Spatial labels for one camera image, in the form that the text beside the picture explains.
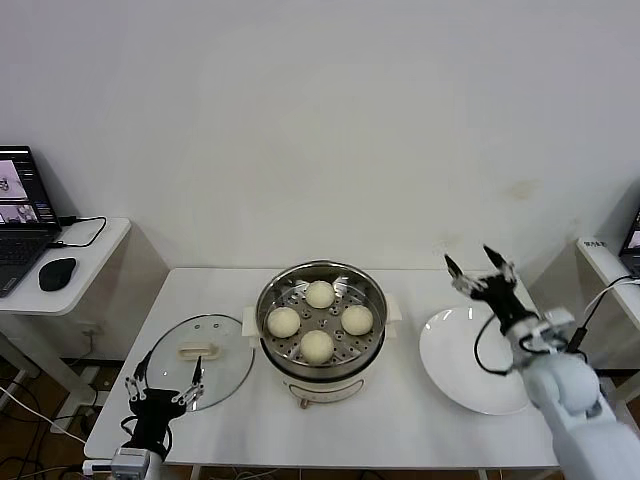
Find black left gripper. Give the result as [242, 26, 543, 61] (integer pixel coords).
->
[122, 350, 205, 451]

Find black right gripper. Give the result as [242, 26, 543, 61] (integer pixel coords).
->
[443, 243, 536, 335]

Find round glass pot lid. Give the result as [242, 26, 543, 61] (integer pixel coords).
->
[143, 313, 256, 412]

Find white steamed baozi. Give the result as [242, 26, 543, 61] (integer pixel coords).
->
[340, 304, 375, 336]
[304, 279, 335, 309]
[266, 306, 302, 340]
[298, 329, 335, 365]

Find perforated steel steamer basket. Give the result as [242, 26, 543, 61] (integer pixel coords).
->
[254, 259, 389, 369]

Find white round plate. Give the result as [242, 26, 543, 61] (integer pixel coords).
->
[418, 306, 539, 416]

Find white side table with label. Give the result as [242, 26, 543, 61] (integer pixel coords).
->
[574, 237, 640, 351]

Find dark laptop with label table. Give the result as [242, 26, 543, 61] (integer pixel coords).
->
[618, 209, 640, 280]

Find black computer mouse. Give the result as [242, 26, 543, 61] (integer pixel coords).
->
[38, 256, 78, 292]

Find cream electric pot base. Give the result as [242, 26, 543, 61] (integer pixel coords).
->
[241, 294, 404, 410]

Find black open laptop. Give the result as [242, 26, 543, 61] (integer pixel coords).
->
[0, 145, 64, 299]

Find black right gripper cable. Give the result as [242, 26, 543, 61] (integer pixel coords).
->
[472, 312, 521, 376]

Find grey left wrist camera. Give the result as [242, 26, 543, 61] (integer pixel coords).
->
[82, 447, 154, 476]

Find black laptop charger cable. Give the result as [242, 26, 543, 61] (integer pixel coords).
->
[47, 214, 108, 250]

